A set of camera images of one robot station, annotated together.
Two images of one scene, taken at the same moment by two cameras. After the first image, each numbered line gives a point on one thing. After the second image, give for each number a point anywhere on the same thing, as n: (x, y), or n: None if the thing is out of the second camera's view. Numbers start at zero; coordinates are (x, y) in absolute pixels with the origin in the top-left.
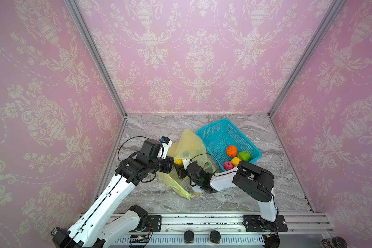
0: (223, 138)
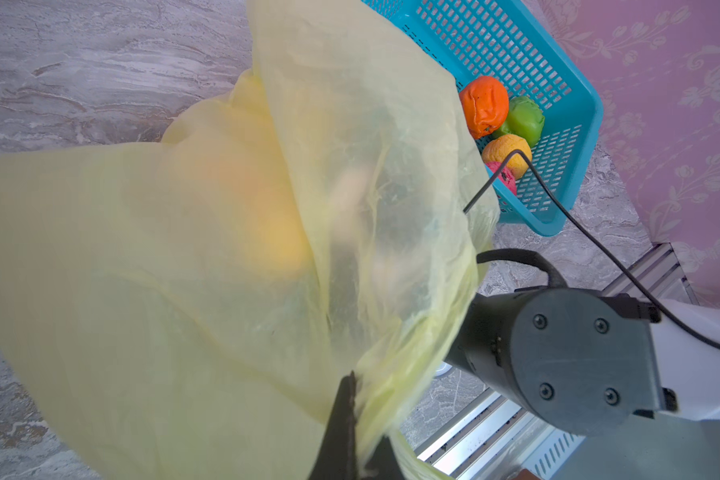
0: (504, 40)
